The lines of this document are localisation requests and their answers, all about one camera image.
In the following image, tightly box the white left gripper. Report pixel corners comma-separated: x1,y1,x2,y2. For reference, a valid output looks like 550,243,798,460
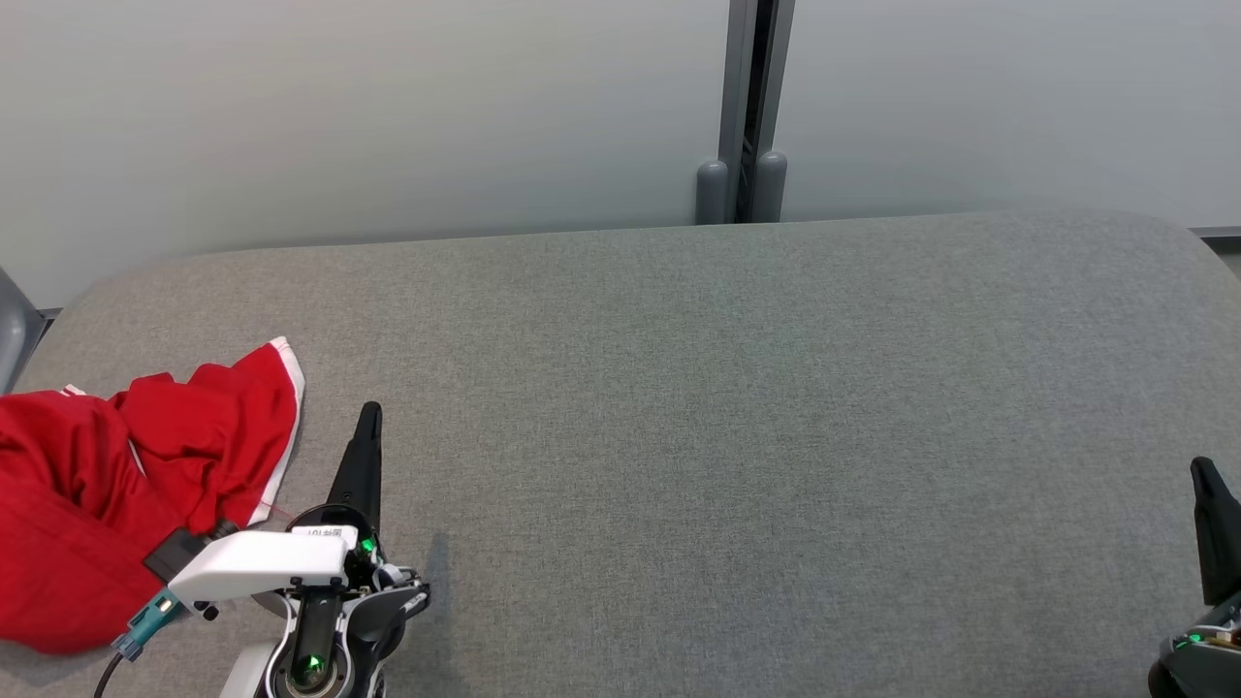
167,401,384,609

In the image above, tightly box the red white basketball jersey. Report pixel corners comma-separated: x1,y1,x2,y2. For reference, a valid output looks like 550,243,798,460
0,385,209,656

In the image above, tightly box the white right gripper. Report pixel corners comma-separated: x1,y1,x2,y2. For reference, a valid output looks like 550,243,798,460
1149,457,1241,698

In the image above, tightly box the grey metal partition foot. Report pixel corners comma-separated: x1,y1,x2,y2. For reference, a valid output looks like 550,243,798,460
0,267,47,394

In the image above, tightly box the left black cable teal connector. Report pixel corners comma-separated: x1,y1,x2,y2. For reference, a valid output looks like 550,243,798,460
94,589,185,698

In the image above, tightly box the grey fabric sofa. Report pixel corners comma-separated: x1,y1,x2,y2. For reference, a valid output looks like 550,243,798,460
0,208,1241,698

